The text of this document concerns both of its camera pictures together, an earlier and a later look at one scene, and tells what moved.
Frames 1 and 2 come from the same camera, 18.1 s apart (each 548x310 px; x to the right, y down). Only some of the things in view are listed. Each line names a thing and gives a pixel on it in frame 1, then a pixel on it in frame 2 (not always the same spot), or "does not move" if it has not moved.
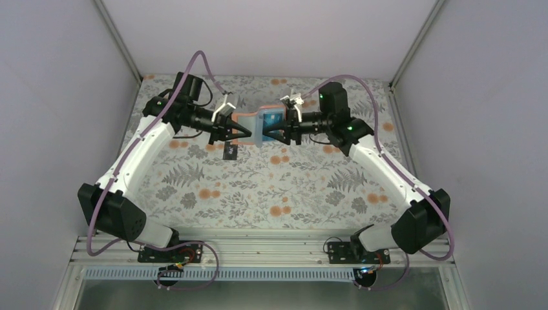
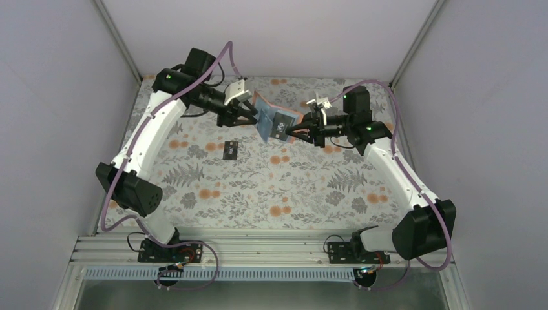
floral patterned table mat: [315, 185] does not move
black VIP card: [230, 151] does not move
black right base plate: [355, 252] does not move
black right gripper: [290, 128] -> [316, 134]
